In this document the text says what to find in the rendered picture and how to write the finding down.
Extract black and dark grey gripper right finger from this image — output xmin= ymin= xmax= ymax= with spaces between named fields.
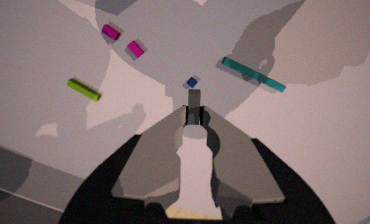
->
xmin=199 ymin=106 xmax=336 ymax=224

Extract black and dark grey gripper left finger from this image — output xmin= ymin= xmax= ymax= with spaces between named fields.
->
xmin=58 ymin=105 xmax=188 ymax=224

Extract magenta rectangular block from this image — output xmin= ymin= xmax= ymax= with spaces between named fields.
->
xmin=101 ymin=24 xmax=120 ymax=40
xmin=127 ymin=41 xmax=144 ymax=58

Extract small blue block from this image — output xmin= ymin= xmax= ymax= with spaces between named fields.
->
xmin=187 ymin=77 xmax=197 ymax=88

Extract lime green rod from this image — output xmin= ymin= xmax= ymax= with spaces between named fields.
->
xmin=67 ymin=78 xmax=101 ymax=102

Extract turquoise rod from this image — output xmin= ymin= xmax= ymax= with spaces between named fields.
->
xmin=221 ymin=57 xmax=286 ymax=93

